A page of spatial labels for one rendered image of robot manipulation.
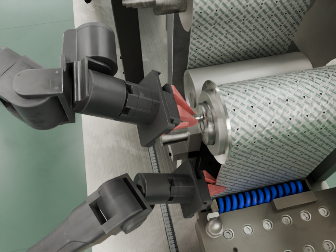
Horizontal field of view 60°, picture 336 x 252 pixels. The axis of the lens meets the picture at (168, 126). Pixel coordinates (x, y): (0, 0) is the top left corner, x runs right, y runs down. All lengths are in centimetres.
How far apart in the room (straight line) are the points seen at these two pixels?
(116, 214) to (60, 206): 140
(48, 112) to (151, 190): 23
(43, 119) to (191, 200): 32
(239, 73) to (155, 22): 71
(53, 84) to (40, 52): 231
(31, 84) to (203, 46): 37
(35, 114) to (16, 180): 167
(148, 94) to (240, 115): 15
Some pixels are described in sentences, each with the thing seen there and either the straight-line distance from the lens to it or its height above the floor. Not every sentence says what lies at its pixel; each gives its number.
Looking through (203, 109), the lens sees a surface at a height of 129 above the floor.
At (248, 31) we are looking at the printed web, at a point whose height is 128.
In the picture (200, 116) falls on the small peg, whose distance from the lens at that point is 49.
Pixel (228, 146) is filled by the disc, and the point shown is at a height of 128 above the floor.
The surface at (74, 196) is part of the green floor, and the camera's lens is 186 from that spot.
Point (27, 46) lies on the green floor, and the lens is 278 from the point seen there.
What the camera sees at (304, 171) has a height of 107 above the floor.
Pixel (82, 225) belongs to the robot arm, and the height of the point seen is 122.
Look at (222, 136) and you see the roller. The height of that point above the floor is 128.
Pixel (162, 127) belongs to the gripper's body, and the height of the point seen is 134.
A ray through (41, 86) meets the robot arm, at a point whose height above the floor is 142.
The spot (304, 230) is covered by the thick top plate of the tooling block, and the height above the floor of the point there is 103.
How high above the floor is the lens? 167
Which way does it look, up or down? 57 degrees down
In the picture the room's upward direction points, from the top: straight up
